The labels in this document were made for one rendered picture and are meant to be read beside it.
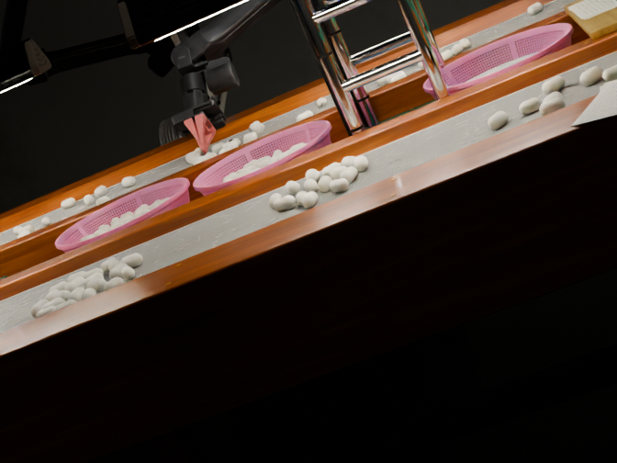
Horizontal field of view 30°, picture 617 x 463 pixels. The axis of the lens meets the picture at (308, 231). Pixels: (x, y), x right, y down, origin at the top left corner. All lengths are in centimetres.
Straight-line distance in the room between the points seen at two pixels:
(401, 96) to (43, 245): 76
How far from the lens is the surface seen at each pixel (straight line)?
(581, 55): 181
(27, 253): 235
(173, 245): 181
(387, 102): 214
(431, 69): 186
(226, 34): 258
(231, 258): 148
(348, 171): 168
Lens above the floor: 113
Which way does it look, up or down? 15 degrees down
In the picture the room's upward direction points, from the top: 25 degrees counter-clockwise
